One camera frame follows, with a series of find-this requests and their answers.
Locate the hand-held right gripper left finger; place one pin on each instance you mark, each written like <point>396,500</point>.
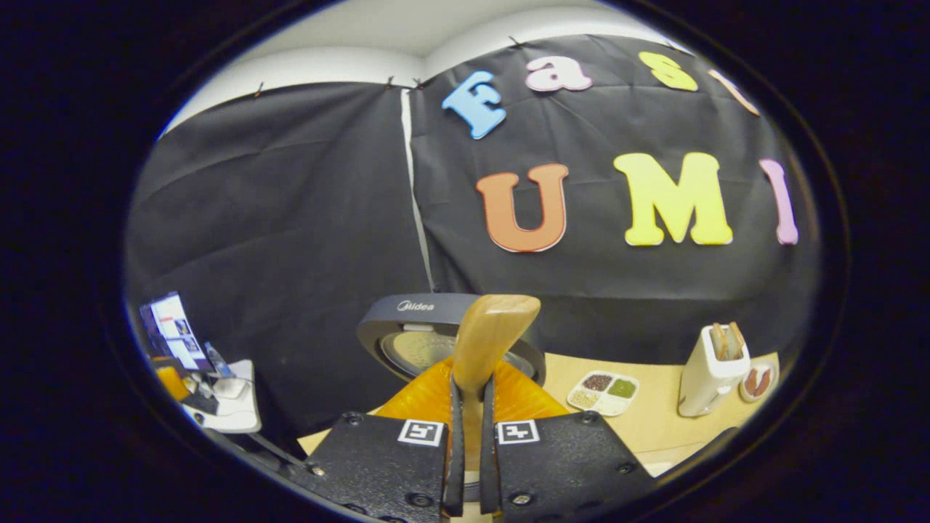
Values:
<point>455,472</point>

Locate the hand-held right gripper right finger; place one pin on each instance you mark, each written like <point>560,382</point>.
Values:
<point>488,472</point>

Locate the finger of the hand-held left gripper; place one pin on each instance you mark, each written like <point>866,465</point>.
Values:
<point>171,381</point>

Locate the wooden spoon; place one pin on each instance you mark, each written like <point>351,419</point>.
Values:
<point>490,334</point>

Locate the dark grey rice cooker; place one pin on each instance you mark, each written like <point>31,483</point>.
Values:
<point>407,319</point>

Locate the computer monitor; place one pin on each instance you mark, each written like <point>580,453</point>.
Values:
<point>174,330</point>

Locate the divided plate of beans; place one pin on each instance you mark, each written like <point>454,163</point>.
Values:
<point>603,396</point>

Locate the black backdrop cloth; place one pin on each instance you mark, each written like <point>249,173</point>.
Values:
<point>290,218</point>

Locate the white toaster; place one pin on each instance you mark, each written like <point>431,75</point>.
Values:
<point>701,388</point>

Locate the toast slice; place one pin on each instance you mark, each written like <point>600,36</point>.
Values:
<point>736,340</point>
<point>719,343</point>

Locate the red sausage piece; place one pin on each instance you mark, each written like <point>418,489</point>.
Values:
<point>766,378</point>
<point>750,383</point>

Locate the small round plate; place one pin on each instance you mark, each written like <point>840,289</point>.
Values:
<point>759,398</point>

